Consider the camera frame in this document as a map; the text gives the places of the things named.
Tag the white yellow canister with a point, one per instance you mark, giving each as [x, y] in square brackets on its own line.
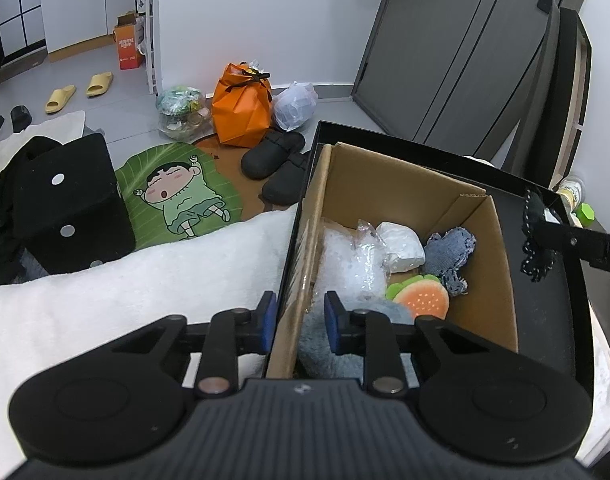
[571, 191]

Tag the yellow slipper right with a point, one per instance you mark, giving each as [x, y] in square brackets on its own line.
[99, 84]

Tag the white kitchen cabinet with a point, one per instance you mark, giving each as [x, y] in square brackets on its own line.
[73, 26]

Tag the clear bag of white beads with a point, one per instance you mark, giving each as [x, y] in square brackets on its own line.
[352, 263]

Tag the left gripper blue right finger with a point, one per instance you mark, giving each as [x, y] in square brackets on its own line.
[338, 324]

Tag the brown cardboard box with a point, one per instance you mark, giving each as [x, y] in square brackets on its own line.
[313, 351]

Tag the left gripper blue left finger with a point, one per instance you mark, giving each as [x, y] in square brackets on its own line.
[264, 322]

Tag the black clog shoe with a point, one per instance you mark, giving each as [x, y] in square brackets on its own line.
[270, 153]
[285, 186]

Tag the grey door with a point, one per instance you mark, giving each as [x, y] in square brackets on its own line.
[453, 74]

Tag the burger plush toy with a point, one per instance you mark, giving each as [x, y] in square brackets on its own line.
[421, 295]

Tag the leaning black-framed board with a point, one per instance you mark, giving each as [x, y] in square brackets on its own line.
[545, 144]

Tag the clear bag of trash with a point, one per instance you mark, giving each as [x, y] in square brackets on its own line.
[183, 114]

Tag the black shallow tray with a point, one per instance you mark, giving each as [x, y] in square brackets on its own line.
[545, 284]

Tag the black stitched fabric patch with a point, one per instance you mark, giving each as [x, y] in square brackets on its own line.
[539, 257]

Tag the green hexagonal box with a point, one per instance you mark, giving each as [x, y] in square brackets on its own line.
[585, 215]

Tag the white soft bundle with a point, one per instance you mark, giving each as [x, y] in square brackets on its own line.
[404, 250]

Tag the green cartoon floor mat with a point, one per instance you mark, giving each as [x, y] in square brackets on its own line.
[174, 192]

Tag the orange paper bag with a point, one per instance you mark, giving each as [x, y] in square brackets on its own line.
[241, 106]

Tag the blue knitted cloth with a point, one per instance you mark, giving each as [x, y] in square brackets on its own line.
[446, 254]

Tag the yellow slipper left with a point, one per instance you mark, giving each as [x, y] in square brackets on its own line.
[59, 98]

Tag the white blanket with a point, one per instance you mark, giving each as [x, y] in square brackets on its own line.
[52, 319]

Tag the white plastic bag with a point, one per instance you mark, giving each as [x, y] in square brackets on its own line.
[294, 105]

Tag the black dice-pattern bag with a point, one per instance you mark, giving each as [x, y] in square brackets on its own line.
[66, 207]

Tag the orange cardboard carton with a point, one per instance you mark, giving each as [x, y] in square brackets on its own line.
[128, 34]

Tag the yellow slipper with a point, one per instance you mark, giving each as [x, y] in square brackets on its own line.
[99, 84]
[59, 98]

